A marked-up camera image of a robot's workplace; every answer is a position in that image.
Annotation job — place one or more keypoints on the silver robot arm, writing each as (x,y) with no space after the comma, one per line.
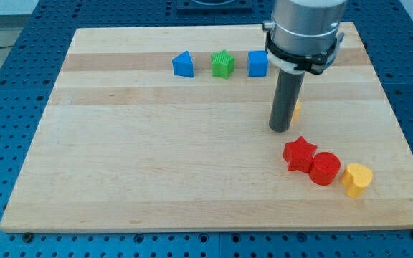
(306,27)

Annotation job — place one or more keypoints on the yellow heart block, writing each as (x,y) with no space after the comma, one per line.
(356,178)

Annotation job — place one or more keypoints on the wooden board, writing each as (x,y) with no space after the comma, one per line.
(125,145)

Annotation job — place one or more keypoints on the green star block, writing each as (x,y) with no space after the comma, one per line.
(222,64)

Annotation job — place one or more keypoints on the blue triangle block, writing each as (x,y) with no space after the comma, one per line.
(183,65)

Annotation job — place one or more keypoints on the blue cube block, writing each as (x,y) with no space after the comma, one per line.
(257,63)

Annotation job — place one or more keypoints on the yellow block behind rod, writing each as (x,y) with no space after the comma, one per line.
(296,112)

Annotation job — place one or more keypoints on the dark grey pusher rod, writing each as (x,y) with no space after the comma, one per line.
(285,98)

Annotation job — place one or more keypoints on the red star block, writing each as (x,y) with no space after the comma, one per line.
(299,154)

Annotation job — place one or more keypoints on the red cylinder block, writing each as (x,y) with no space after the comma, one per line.
(324,168)

